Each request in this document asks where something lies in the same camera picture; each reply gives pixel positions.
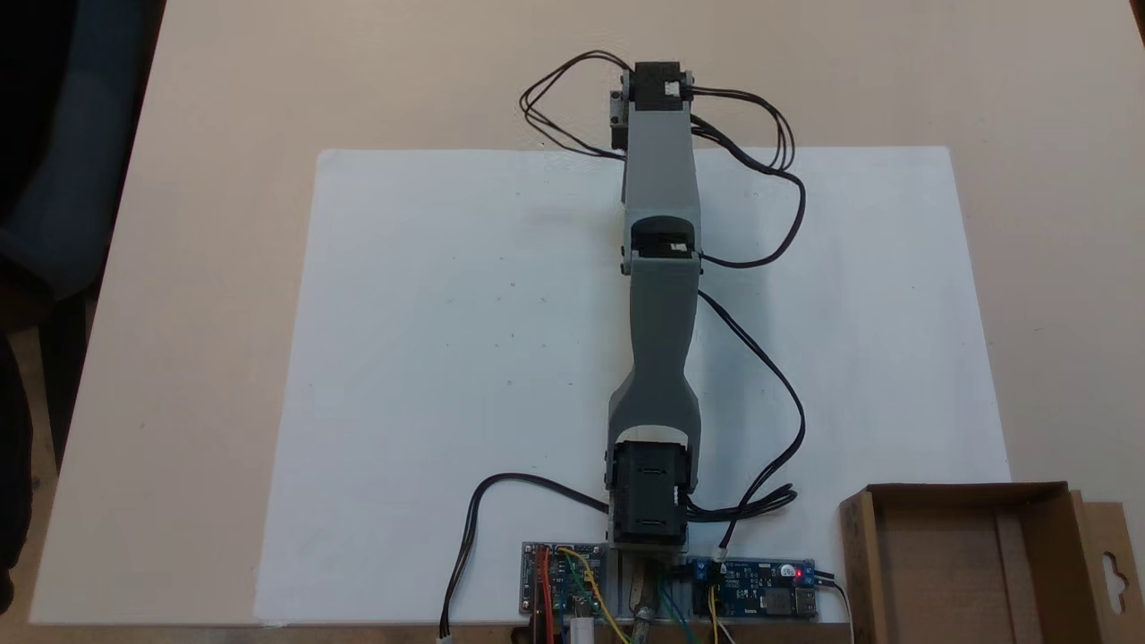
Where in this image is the thin black motor wire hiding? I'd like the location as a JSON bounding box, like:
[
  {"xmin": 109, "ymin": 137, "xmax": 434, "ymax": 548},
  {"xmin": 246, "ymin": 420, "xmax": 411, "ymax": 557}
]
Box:
[
  {"xmin": 518, "ymin": 50, "xmax": 634, "ymax": 163},
  {"xmin": 683, "ymin": 290, "xmax": 808, "ymax": 566},
  {"xmin": 688, "ymin": 86, "xmax": 808, "ymax": 270}
]

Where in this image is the dark blue chair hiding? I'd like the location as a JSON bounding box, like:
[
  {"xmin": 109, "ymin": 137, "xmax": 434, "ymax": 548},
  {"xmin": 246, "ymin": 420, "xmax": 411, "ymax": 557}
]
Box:
[{"xmin": 0, "ymin": 0, "xmax": 168, "ymax": 301}]

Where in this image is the white power cable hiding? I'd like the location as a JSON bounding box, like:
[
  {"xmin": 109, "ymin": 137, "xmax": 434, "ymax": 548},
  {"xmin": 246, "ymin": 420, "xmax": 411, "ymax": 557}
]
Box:
[{"xmin": 813, "ymin": 572, "xmax": 857, "ymax": 644}]

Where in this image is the red wire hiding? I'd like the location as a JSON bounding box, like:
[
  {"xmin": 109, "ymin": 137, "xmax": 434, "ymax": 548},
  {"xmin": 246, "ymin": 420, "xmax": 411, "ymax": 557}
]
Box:
[{"xmin": 536, "ymin": 547, "xmax": 558, "ymax": 644}]

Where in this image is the yellow wire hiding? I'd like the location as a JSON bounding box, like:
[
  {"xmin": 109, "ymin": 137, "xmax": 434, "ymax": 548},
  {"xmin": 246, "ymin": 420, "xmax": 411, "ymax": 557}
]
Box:
[{"xmin": 556, "ymin": 547, "xmax": 632, "ymax": 644}]

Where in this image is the blue circuit board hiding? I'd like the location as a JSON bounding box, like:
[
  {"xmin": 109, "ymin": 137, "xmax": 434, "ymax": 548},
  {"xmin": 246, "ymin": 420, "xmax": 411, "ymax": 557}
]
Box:
[{"xmin": 686, "ymin": 556, "xmax": 819, "ymax": 622}]

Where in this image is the white paper sheet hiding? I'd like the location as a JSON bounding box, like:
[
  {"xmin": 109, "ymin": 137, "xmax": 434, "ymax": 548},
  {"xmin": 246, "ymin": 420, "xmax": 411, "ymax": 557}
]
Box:
[{"xmin": 253, "ymin": 145, "xmax": 1013, "ymax": 626}]

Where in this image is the circuit board with coloured wires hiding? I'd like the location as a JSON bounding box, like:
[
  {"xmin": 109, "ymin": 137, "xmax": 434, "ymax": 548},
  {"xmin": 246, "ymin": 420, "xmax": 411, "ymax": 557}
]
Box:
[{"xmin": 521, "ymin": 540, "xmax": 612, "ymax": 621}]

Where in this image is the brown cardboard box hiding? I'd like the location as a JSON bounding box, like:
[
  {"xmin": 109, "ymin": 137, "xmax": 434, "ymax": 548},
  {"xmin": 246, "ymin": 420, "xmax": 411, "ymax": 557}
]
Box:
[{"xmin": 838, "ymin": 482, "xmax": 1145, "ymax": 644}]

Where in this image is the thick black cable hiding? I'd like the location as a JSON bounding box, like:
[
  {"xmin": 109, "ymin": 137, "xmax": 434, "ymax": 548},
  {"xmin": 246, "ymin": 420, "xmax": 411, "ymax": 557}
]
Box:
[{"xmin": 437, "ymin": 473, "xmax": 612, "ymax": 642}]

